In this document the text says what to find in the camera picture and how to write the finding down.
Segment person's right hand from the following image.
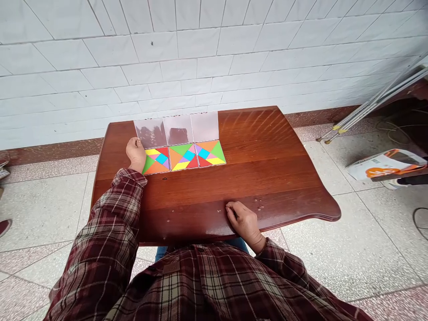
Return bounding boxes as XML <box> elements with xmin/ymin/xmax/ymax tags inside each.
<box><xmin>225</xmin><ymin>200</ymin><xmax>268</xmax><ymax>254</ymax></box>

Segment person's left hand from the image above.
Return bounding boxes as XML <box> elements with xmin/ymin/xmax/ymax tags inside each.
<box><xmin>125</xmin><ymin>136</ymin><xmax>148</xmax><ymax>175</ymax></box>

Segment clear-lidded tangram box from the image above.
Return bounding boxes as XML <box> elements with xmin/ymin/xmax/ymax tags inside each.
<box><xmin>163</xmin><ymin>115</ymin><xmax>200</xmax><ymax>172</ymax></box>
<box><xmin>190</xmin><ymin>111</ymin><xmax>227</xmax><ymax>168</ymax></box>
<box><xmin>133</xmin><ymin>117</ymin><xmax>171</xmax><ymax>176</ymax></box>

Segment brown wooden table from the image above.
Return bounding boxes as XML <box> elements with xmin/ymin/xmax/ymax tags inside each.
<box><xmin>91</xmin><ymin>105</ymin><xmax>342</xmax><ymax>247</ymax></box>

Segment set of colourful tangram pieces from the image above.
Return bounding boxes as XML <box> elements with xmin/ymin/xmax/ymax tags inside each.
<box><xmin>169</xmin><ymin>144</ymin><xmax>200</xmax><ymax>172</ymax></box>
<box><xmin>143</xmin><ymin>147</ymin><xmax>170</xmax><ymax>175</ymax></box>
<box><xmin>194</xmin><ymin>140</ymin><xmax>226</xmax><ymax>167</ymax></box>

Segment person's legs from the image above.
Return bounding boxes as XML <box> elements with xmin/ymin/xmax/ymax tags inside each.
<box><xmin>154</xmin><ymin>236</ymin><xmax>251</xmax><ymax>263</ymax></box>

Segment person's body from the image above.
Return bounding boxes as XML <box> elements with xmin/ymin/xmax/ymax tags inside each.
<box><xmin>43</xmin><ymin>241</ymin><xmax>374</xmax><ymax>321</ymax></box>

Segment white and orange bag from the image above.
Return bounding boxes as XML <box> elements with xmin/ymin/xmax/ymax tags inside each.
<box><xmin>346</xmin><ymin>148</ymin><xmax>428</xmax><ymax>181</ymax></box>

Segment white shoe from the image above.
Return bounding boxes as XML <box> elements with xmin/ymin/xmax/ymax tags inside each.
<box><xmin>382</xmin><ymin>178</ymin><xmax>409</xmax><ymax>191</ymax></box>

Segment folded grey metal rack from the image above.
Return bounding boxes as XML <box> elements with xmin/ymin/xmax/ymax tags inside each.
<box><xmin>316</xmin><ymin>53</ymin><xmax>428</xmax><ymax>145</ymax></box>

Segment dark wooden furniture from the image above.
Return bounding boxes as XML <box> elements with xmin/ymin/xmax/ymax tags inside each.
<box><xmin>366</xmin><ymin>78</ymin><xmax>428</xmax><ymax>185</ymax></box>

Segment pale thin cable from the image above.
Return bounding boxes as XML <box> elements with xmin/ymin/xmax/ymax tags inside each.
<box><xmin>375</xmin><ymin>109</ymin><xmax>428</xmax><ymax>146</ymax></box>

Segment black cable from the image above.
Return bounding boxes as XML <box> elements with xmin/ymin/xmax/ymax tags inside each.
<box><xmin>412</xmin><ymin>207</ymin><xmax>428</xmax><ymax>240</ymax></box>

